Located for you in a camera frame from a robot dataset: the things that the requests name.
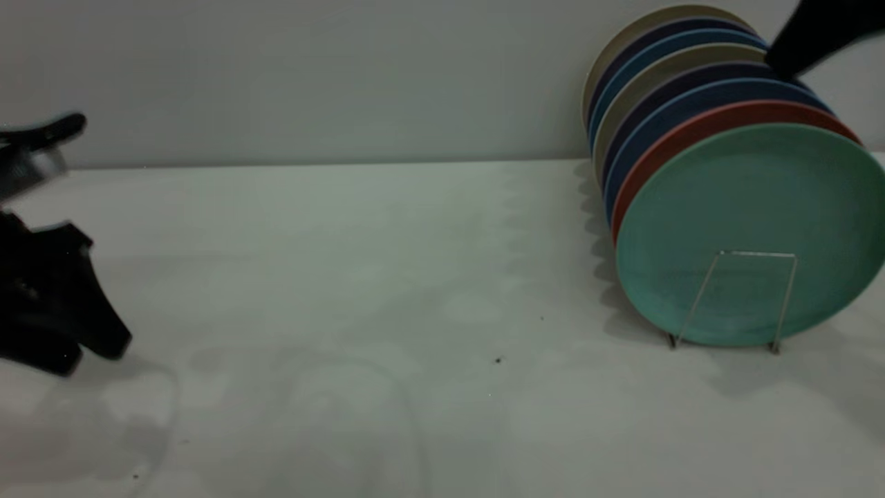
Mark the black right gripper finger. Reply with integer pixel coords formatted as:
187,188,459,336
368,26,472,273
763,0,885,81

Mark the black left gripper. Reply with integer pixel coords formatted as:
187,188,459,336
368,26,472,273
0,210,133,378

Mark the green round plate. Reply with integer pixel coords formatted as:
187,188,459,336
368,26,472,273
614,123,885,348

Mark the dark navy round plate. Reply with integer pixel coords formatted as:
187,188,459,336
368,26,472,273
585,17,761,136

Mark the beige round plate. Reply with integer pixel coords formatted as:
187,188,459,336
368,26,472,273
592,44,774,181
579,4,756,129

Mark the blue round plate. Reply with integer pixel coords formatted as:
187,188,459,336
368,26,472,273
587,29,772,156
604,78,835,225

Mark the dark purple round plate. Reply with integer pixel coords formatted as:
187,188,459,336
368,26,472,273
599,62,813,198

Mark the pink round plate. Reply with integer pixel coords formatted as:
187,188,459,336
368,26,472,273
610,100,864,246

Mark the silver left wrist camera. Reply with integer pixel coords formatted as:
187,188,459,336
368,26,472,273
0,147,71,202

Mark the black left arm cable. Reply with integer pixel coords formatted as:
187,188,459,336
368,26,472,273
0,113,88,150

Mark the metal wire plate rack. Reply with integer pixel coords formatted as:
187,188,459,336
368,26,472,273
666,250,799,356

